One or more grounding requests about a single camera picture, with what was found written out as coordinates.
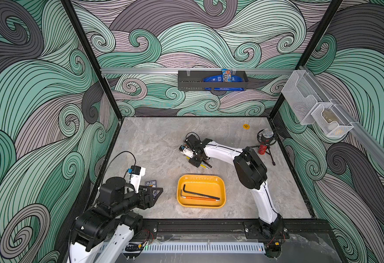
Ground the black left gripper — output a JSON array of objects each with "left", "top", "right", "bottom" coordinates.
[{"left": 110, "top": 183, "right": 161, "bottom": 216}]

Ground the orange sleeved hex key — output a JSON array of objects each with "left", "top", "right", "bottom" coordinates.
[{"left": 180, "top": 191, "right": 220, "bottom": 202}]

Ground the small black hex key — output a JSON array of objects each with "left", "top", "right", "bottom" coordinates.
[{"left": 182, "top": 185, "right": 220, "bottom": 200}]

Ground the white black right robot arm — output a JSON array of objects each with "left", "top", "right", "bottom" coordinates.
[{"left": 179, "top": 134, "right": 283, "bottom": 238}]

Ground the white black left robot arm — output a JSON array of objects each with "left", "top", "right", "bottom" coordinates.
[{"left": 67, "top": 177, "right": 163, "bottom": 263}]

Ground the blue playing cards box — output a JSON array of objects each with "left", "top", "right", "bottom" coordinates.
[{"left": 145, "top": 180, "right": 157, "bottom": 187}]

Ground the yellow storage tray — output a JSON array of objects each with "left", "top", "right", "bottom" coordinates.
[{"left": 177, "top": 174, "right": 227, "bottom": 209}]

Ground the red glitter microphone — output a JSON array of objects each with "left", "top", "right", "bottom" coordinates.
[{"left": 257, "top": 128, "right": 274, "bottom": 155}]

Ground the black microphone tripod stand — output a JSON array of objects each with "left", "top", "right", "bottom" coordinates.
[{"left": 252, "top": 128, "right": 276, "bottom": 165}]

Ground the blue snack package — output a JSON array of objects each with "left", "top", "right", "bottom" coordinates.
[{"left": 203, "top": 69, "right": 245, "bottom": 91}]

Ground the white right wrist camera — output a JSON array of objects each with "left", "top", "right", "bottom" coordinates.
[{"left": 179, "top": 145, "right": 194, "bottom": 158}]

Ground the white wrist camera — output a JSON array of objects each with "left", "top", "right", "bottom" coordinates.
[
  {"left": 128, "top": 165, "right": 146, "bottom": 194},
  {"left": 179, "top": 145, "right": 194, "bottom": 158}
]

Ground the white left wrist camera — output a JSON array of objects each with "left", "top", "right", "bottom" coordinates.
[{"left": 128, "top": 165, "right": 146, "bottom": 194}]

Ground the black wall shelf basket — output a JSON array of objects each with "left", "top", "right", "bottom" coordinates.
[{"left": 178, "top": 70, "right": 249, "bottom": 91}]

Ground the white slotted cable duct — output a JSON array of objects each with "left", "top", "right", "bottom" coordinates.
[{"left": 142, "top": 242, "right": 266, "bottom": 254}]

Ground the large clear wall bin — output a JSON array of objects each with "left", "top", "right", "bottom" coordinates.
[{"left": 282, "top": 70, "right": 320, "bottom": 125}]

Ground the aluminium back wall rail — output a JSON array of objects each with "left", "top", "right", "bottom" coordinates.
[{"left": 101, "top": 68, "right": 294, "bottom": 75}]

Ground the aluminium wall rail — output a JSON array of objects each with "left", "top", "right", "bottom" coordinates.
[
  {"left": 299, "top": 66, "right": 384, "bottom": 171},
  {"left": 101, "top": 68, "right": 294, "bottom": 75}
]

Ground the small clear wall bin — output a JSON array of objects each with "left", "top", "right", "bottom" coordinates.
[{"left": 311, "top": 103, "right": 354, "bottom": 138}]

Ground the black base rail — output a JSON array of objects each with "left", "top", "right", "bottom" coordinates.
[{"left": 143, "top": 219, "right": 332, "bottom": 241}]

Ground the aluminium right wall rail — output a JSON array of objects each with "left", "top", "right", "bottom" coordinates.
[{"left": 299, "top": 66, "right": 384, "bottom": 171}]

